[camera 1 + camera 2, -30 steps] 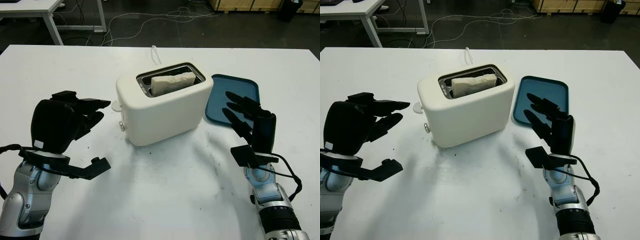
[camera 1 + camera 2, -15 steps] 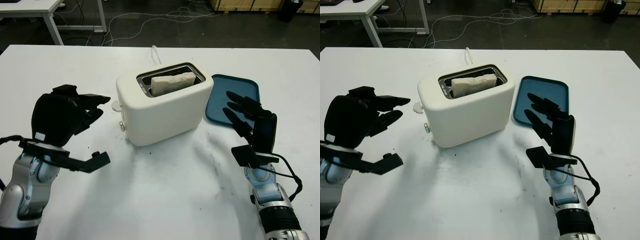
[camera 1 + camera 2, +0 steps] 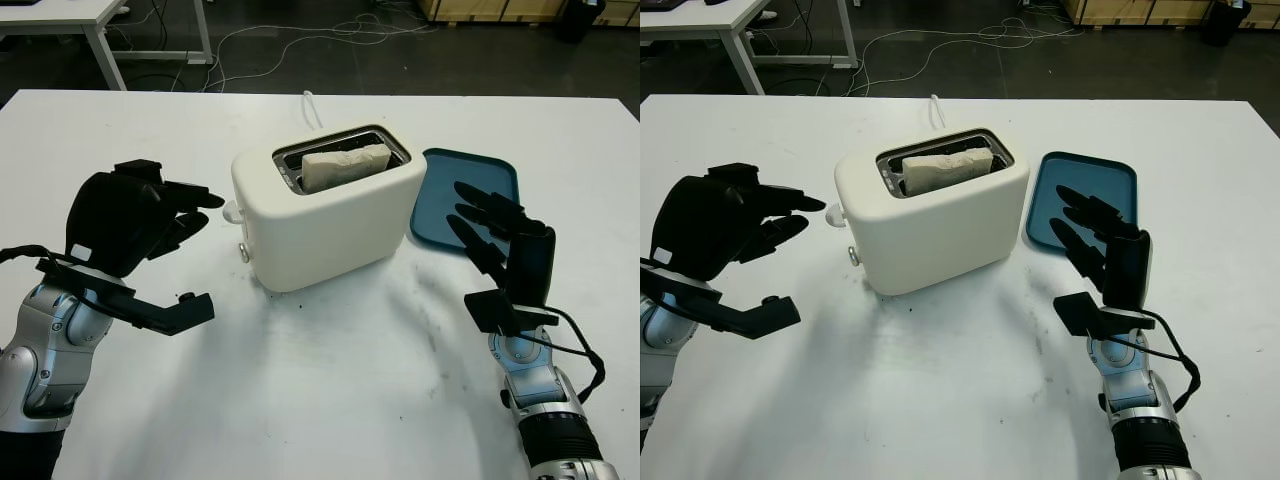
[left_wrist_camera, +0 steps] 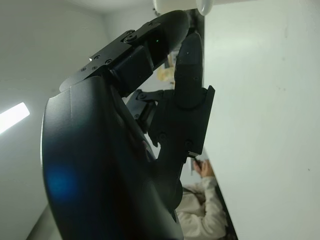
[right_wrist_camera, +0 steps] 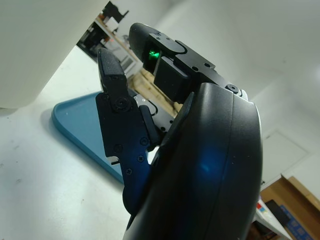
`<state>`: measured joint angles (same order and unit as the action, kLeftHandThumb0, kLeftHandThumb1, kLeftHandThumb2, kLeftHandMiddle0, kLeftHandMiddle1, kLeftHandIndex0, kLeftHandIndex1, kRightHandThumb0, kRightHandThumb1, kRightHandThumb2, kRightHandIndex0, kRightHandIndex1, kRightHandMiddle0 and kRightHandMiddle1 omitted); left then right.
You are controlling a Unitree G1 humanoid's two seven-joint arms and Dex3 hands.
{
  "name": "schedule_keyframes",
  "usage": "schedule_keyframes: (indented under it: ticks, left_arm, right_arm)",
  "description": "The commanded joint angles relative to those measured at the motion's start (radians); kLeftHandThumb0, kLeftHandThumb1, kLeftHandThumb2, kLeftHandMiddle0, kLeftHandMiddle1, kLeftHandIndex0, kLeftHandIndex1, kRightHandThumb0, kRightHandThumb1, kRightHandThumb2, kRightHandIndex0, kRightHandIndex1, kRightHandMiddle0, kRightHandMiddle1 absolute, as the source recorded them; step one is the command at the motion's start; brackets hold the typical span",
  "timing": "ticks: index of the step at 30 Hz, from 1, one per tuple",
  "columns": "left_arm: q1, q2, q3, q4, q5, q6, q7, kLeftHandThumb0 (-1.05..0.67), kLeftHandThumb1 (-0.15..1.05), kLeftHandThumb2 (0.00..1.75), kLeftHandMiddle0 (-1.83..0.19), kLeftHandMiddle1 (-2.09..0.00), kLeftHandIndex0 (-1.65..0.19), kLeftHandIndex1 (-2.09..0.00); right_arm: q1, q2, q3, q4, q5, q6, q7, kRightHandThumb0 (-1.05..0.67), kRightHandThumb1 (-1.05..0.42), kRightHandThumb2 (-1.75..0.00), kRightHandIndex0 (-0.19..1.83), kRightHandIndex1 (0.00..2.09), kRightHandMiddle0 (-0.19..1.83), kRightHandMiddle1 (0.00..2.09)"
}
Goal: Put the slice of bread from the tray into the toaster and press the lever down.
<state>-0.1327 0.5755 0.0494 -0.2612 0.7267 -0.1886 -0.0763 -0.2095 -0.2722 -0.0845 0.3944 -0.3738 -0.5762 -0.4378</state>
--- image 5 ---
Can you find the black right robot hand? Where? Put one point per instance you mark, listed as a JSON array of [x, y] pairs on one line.
[[200, 162]]

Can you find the blue plastic tray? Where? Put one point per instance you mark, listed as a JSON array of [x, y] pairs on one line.
[[80, 125]]

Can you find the cream two-slot toaster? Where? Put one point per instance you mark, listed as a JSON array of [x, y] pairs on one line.
[[37, 50]]

